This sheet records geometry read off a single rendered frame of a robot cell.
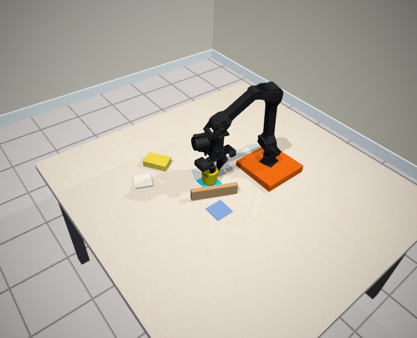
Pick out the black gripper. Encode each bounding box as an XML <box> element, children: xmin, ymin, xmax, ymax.
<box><xmin>194</xmin><ymin>144</ymin><xmax>236</xmax><ymax>174</ymax></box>

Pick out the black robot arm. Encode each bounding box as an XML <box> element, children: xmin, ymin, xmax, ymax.
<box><xmin>191</xmin><ymin>82</ymin><xmax>283</xmax><ymax>167</ymax></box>

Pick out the white flat block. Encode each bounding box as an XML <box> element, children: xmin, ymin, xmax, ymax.
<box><xmin>133</xmin><ymin>173</ymin><xmax>153</xmax><ymax>189</ymax></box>

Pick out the yellow rectangular block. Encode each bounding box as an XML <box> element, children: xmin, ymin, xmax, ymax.
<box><xmin>143</xmin><ymin>152</ymin><xmax>171</xmax><ymax>172</ymax></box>

